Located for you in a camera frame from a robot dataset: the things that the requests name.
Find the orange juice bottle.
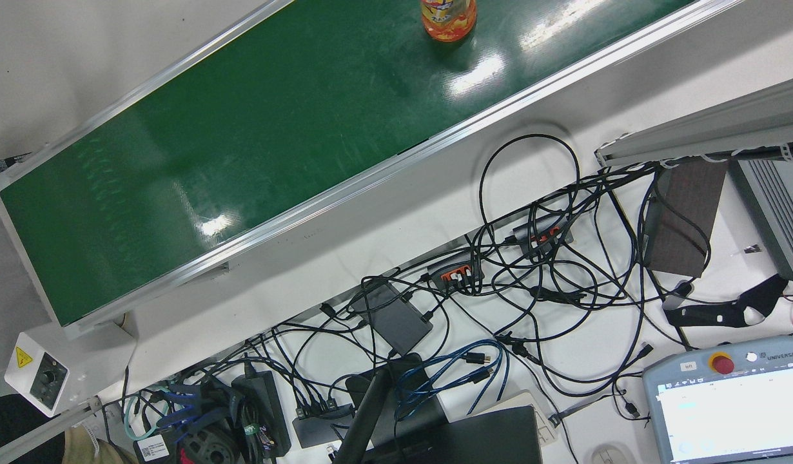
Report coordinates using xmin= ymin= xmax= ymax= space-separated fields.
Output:
xmin=420 ymin=0 xmax=478 ymax=43

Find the black orange USB hub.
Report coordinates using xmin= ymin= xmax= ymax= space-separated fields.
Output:
xmin=426 ymin=253 xmax=485 ymax=292
xmin=511 ymin=216 xmax=575 ymax=253

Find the black flat adapter box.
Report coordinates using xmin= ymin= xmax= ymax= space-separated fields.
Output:
xmin=357 ymin=282 xmax=434 ymax=357

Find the green conveyor belt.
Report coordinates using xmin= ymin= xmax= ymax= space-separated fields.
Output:
xmin=0 ymin=0 xmax=749 ymax=340

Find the black power brick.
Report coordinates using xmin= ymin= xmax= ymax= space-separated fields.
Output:
xmin=231 ymin=369 xmax=293 ymax=459

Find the black Huawei monitor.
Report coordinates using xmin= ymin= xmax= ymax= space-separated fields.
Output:
xmin=332 ymin=353 xmax=544 ymax=464

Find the black disc part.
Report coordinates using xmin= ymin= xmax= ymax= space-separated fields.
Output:
xmin=177 ymin=422 xmax=242 ymax=464

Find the dark brown pad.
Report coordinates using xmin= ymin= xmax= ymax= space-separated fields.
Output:
xmin=643 ymin=160 xmax=728 ymax=279

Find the grey teach pendant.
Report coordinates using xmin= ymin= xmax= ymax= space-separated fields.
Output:
xmin=641 ymin=335 xmax=793 ymax=464

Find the grey finned box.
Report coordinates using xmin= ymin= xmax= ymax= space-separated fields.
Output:
xmin=729 ymin=158 xmax=793 ymax=285

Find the white conveyor control box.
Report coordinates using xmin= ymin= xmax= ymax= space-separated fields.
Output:
xmin=3 ymin=321 xmax=137 ymax=418

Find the black looped cable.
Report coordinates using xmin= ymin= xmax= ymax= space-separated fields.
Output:
xmin=479 ymin=133 xmax=581 ymax=258

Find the blue cable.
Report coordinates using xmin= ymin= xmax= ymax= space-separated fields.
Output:
xmin=393 ymin=340 xmax=510 ymax=423

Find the black curved bracket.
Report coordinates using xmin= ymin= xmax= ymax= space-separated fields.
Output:
xmin=664 ymin=274 xmax=789 ymax=329

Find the aluminium camera post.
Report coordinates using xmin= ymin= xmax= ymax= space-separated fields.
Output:
xmin=594 ymin=72 xmax=793 ymax=169

